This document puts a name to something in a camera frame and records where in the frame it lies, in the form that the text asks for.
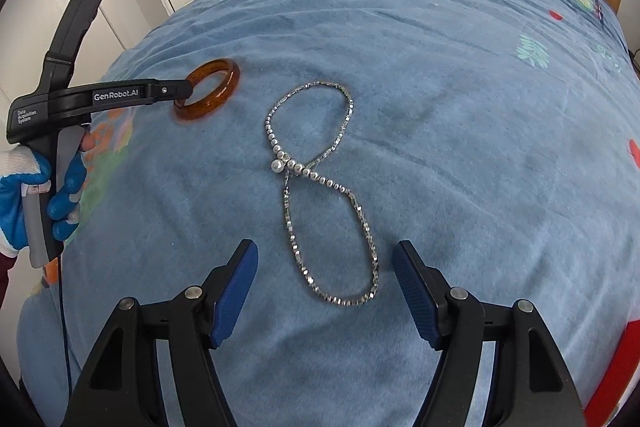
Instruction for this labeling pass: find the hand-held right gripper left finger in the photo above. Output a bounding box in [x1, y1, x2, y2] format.
[60, 239, 260, 427]

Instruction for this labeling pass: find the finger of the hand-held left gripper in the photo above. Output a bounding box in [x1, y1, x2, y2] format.
[152, 78, 194, 106]

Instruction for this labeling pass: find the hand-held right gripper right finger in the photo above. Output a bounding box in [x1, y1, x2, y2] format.
[392, 240, 587, 427]

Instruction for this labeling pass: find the translucent amber bangle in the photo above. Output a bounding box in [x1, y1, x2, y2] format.
[173, 58, 242, 124]

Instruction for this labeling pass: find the silver pearl necklace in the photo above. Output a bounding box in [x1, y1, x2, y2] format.
[264, 80, 382, 308]

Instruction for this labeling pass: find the red jewelry box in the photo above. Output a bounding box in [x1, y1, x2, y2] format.
[582, 319, 640, 427]

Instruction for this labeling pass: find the person's left hand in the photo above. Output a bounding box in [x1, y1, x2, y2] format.
[0, 129, 97, 258]

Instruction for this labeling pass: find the blue printed blanket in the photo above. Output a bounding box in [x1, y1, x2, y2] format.
[17, 0, 640, 427]

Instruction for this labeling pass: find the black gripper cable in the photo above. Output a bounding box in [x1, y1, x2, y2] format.
[54, 256, 83, 390]

